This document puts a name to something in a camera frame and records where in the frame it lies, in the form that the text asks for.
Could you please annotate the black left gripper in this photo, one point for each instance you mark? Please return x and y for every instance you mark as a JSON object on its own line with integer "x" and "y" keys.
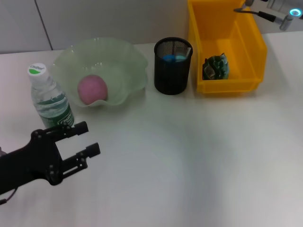
{"x": 28, "y": 163}

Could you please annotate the pink peach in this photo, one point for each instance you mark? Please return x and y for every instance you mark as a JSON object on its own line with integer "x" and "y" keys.
{"x": 92, "y": 89}

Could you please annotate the clear green-label water bottle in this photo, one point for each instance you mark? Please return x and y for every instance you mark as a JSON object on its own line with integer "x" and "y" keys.
{"x": 50, "y": 101}

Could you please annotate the blue scissors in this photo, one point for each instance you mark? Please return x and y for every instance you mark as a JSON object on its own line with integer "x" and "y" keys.
{"x": 168, "y": 58}

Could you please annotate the green plastic wrapper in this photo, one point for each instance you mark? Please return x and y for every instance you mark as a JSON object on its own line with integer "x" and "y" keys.
{"x": 215, "y": 67}

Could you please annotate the green wavy glass fruit plate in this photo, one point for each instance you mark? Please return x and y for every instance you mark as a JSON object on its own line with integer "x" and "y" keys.
{"x": 113, "y": 66}

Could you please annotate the black mesh pen holder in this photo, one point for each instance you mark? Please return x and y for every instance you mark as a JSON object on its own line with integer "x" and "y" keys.
{"x": 171, "y": 75}

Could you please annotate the yellow plastic bin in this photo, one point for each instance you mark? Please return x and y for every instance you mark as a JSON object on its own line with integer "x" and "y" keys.
{"x": 227, "y": 35}

